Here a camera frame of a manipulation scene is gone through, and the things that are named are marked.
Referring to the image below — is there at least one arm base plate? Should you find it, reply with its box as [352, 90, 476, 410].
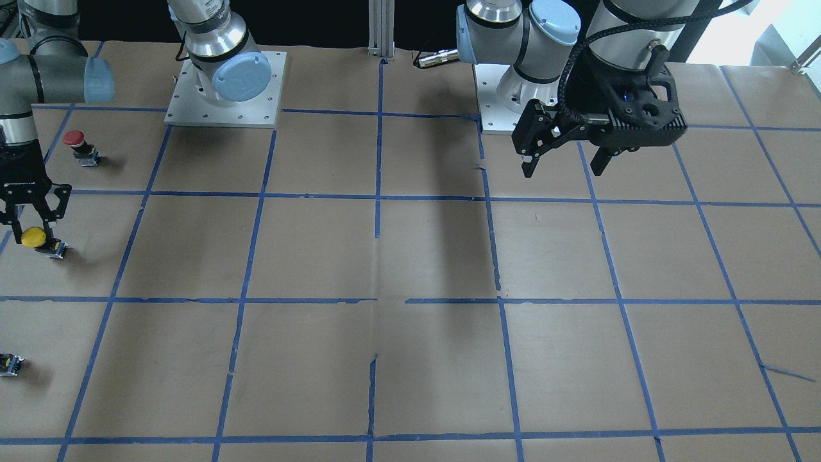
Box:
[474, 64, 558, 135]
[164, 51, 289, 128]

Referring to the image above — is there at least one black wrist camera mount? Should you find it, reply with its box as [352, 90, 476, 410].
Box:
[581, 45, 688, 150]

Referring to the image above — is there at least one aluminium frame post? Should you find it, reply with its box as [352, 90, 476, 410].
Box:
[368, 0, 395, 60]

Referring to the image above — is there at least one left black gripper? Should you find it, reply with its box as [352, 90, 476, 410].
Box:
[511, 99, 627, 178]

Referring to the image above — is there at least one yellow push button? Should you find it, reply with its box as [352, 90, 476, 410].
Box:
[21, 227, 68, 259]

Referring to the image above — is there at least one red push button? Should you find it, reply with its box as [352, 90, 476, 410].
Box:
[62, 130, 100, 167]

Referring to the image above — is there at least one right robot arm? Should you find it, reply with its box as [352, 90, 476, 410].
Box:
[1, 1, 115, 242]

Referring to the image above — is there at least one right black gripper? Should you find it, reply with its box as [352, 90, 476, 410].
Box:
[0, 141, 72, 241]

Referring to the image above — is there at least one brown paper table cover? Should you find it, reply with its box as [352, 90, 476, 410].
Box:
[1, 41, 820, 461]

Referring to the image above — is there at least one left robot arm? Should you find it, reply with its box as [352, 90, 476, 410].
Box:
[455, 1, 716, 178]

